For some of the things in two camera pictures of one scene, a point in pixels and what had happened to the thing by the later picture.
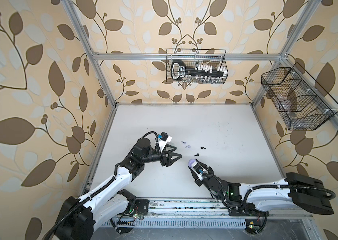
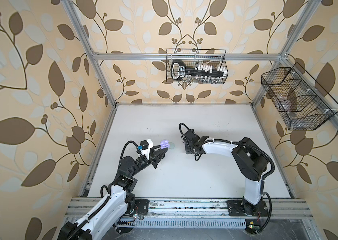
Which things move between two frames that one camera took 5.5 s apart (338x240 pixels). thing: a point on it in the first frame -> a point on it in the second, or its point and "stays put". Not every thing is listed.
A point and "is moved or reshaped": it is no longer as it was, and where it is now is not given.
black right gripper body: [207, 180] -> [188, 149]
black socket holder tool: [179, 71] stays put
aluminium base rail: [208, 212] stays put
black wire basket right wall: [302, 103] stays put
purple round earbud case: [190, 161] is moved or reshaped
